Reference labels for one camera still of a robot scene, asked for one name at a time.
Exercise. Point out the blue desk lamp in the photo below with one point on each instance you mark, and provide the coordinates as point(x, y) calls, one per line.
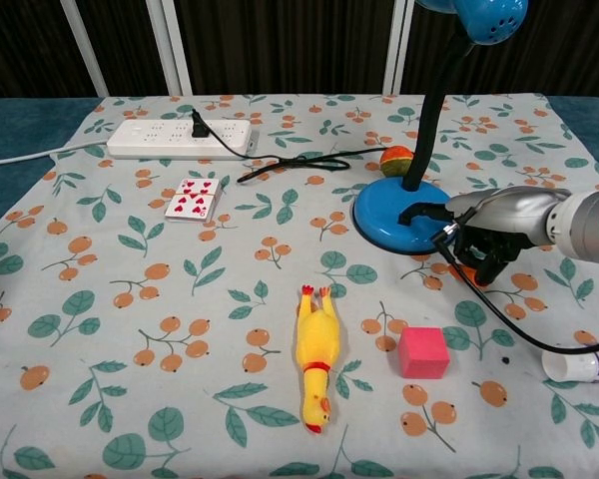
point(389, 219)

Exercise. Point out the white power strip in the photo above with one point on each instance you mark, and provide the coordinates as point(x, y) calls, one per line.
point(170, 140)

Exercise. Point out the aluminium frame post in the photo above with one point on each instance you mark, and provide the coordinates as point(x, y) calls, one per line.
point(85, 47)
point(177, 47)
point(398, 47)

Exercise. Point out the purple white toothpaste tube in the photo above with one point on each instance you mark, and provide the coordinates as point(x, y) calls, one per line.
point(579, 364)

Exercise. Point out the yellow rubber chicken toy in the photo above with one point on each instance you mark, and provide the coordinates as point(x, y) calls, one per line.
point(317, 349)

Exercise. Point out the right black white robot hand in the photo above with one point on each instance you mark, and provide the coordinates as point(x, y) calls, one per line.
point(509, 214)

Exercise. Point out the orange green small ball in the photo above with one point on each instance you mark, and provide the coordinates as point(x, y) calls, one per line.
point(396, 161)

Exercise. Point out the pink foam cube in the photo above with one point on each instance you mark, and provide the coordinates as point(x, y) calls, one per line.
point(423, 353)

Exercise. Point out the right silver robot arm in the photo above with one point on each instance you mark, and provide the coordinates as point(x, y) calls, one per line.
point(586, 224)

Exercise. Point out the deck of playing cards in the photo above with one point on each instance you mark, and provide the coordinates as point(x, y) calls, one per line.
point(193, 199)

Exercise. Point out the floral patterned tablecloth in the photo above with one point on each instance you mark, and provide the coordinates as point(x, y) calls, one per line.
point(179, 299)

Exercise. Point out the teal table cover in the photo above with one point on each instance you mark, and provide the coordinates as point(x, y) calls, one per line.
point(25, 130)

